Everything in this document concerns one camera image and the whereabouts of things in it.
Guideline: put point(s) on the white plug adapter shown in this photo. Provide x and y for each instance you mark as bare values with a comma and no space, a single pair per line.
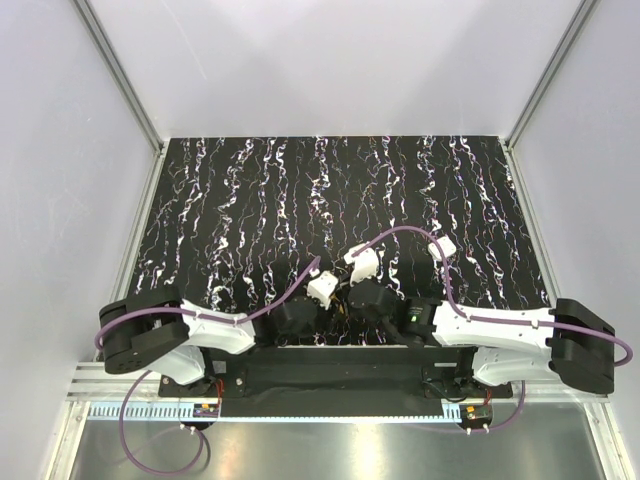
442,247

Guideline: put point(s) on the left aluminium frame post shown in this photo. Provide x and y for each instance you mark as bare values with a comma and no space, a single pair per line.
97,32

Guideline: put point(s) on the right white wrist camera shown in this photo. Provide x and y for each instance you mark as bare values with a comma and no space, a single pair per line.
364,262

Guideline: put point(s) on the right aluminium frame post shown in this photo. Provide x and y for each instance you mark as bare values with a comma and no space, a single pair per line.
567,41

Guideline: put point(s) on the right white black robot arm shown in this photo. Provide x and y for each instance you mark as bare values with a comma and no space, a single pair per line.
567,342

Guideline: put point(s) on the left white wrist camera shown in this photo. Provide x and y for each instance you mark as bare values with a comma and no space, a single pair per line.
322,288

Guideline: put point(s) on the aluminium frame post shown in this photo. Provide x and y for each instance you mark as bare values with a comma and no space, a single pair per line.
97,32
567,41

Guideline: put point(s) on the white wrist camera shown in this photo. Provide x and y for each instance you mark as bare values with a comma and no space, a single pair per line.
322,288
364,262

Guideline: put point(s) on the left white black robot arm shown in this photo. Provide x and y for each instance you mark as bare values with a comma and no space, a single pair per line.
162,332

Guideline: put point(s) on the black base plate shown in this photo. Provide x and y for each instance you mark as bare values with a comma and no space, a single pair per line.
342,384

